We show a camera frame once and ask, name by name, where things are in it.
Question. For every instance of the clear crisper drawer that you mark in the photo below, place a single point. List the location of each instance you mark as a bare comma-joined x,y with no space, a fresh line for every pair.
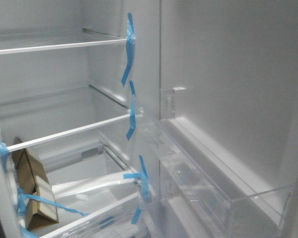
115,226

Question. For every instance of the lower blue tape strip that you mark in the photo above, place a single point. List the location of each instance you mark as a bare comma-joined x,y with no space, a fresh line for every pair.
142,181

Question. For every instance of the long blue tape strip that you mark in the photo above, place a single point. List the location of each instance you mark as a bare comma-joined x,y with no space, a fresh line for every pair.
39,200

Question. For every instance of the middle blue tape strip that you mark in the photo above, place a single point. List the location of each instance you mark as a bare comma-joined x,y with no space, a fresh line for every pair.
132,119

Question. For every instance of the brown cardboard box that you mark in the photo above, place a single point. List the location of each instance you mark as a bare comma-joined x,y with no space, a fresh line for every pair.
32,179

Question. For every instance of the upper blue tape strip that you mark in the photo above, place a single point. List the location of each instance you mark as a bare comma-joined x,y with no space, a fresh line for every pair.
130,48

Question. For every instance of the clear door bin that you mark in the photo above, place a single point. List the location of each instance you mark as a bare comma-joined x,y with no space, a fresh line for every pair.
194,193

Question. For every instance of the top glass fridge shelf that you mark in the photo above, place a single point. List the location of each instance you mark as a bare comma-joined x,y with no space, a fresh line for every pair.
34,42

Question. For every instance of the white fridge door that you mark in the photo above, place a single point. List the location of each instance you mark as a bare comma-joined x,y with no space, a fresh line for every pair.
231,68

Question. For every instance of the left blue tape strip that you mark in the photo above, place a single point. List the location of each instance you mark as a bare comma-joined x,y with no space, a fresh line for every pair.
4,153

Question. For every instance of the middle glass fridge shelf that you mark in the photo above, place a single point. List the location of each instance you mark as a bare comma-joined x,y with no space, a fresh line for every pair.
31,121

